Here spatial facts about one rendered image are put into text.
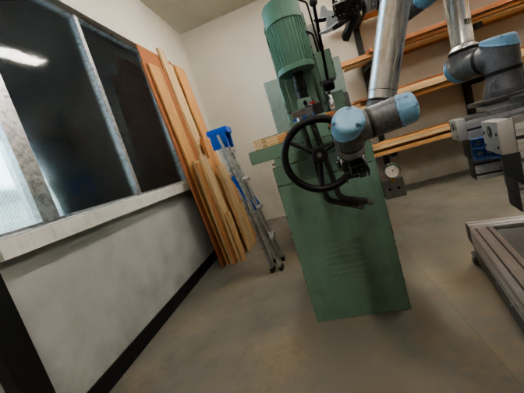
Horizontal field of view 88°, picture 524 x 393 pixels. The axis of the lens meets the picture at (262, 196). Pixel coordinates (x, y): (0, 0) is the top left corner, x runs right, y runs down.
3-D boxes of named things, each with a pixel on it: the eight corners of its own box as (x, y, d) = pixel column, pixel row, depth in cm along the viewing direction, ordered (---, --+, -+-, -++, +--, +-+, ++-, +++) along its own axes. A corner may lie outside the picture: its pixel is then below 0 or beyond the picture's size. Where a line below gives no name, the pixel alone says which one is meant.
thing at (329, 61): (321, 82, 144) (313, 53, 142) (320, 85, 152) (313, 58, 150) (337, 76, 142) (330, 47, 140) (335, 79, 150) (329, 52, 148)
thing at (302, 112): (293, 122, 110) (289, 109, 109) (295, 124, 121) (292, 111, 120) (325, 111, 107) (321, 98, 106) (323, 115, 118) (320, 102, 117)
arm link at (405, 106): (400, 93, 69) (357, 111, 72) (416, 86, 59) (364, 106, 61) (409, 123, 70) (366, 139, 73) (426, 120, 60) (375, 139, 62)
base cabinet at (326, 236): (316, 323, 135) (275, 188, 125) (316, 270, 190) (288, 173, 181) (412, 309, 124) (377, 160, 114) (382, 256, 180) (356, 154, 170)
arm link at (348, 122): (373, 124, 59) (335, 139, 61) (373, 147, 69) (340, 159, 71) (360, 97, 62) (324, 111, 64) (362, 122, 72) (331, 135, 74)
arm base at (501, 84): (523, 88, 113) (519, 64, 111) (541, 84, 99) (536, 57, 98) (478, 101, 120) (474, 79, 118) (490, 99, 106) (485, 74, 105)
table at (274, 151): (246, 168, 116) (242, 154, 116) (260, 162, 146) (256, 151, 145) (394, 123, 102) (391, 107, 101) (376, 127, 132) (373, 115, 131)
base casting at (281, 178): (276, 187, 125) (270, 168, 124) (288, 173, 181) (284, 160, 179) (377, 160, 115) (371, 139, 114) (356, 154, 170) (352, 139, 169)
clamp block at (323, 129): (295, 145, 111) (289, 123, 109) (297, 144, 124) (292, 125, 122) (331, 134, 107) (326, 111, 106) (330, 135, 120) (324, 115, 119)
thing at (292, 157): (276, 168, 124) (273, 159, 123) (281, 164, 144) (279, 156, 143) (366, 141, 114) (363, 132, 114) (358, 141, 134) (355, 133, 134)
